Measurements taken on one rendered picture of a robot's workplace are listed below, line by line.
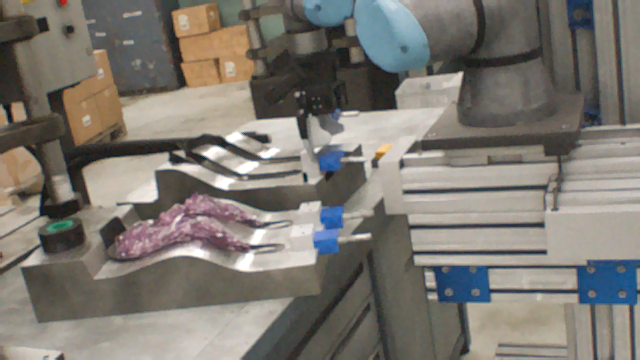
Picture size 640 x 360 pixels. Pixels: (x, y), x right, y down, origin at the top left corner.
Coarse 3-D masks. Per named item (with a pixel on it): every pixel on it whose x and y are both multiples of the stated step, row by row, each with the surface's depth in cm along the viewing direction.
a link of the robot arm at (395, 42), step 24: (360, 0) 106; (384, 0) 102; (408, 0) 103; (432, 0) 103; (456, 0) 105; (360, 24) 109; (384, 24) 103; (408, 24) 102; (432, 24) 103; (456, 24) 105; (384, 48) 106; (408, 48) 103; (432, 48) 105; (456, 48) 107
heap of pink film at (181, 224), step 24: (168, 216) 144; (192, 216) 141; (216, 216) 140; (240, 216) 141; (120, 240) 137; (144, 240) 135; (168, 240) 131; (192, 240) 130; (216, 240) 131; (240, 240) 133
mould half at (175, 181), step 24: (240, 144) 179; (264, 144) 183; (336, 144) 175; (360, 144) 172; (168, 168) 163; (192, 168) 164; (240, 168) 169; (264, 168) 169; (288, 168) 165; (360, 168) 172; (144, 192) 176; (168, 192) 166; (192, 192) 163; (216, 192) 161; (240, 192) 158; (264, 192) 156; (288, 192) 154; (312, 192) 152; (336, 192) 160; (144, 216) 171
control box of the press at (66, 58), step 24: (24, 0) 198; (48, 0) 206; (72, 0) 214; (48, 24) 206; (72, 24) 214; (0, 48) 197; (48, 48) 205; (72, 48) 214; (0, 72) 199; (48, 72) 205; (72, 72) 214; (96, 72) 223; (0, 96) 202; (48, 96) 210; (72, 144) 220
